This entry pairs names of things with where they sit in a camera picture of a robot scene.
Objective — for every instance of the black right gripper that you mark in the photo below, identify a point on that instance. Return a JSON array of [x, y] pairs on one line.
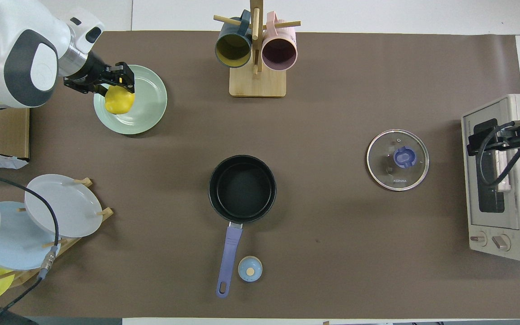
[[483, 133]]

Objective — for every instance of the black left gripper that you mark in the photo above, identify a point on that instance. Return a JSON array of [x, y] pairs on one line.
[[93, 74]]

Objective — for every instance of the yellow potato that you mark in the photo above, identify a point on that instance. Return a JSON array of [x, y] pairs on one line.
[[119, 101]]

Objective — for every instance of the glass lid purple knob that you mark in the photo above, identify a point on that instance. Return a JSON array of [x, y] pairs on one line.
[[386, 167]]

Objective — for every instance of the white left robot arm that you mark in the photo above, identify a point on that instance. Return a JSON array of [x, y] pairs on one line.
[[7, 49]]

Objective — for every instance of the pale green plate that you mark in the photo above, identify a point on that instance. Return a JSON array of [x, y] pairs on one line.
[[147, 104]]

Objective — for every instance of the grey plate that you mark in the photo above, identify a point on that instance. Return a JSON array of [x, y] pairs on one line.
[[72, 205]]

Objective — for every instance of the wooden plate rack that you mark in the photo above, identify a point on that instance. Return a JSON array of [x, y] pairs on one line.
[[68, 243]]

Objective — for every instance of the light blue plate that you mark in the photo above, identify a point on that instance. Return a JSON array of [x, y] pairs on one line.
[[16, 243]]

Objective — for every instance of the wooden box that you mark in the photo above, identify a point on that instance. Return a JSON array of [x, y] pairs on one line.
[[7, 131]]

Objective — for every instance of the dark blue mug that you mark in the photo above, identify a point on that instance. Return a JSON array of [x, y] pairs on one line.
[[233, 47]]

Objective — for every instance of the wooden mug tree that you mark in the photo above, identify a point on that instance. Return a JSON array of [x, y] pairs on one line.
[[257, 83]]

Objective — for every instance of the brown table mat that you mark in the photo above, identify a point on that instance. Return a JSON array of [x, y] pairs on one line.
[[332, 225]]

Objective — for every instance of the pink mug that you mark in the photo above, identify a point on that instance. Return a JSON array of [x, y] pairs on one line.
[[279, 52]]

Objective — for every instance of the small blue round cap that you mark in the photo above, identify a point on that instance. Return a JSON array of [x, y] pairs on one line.
[[250, 269]]

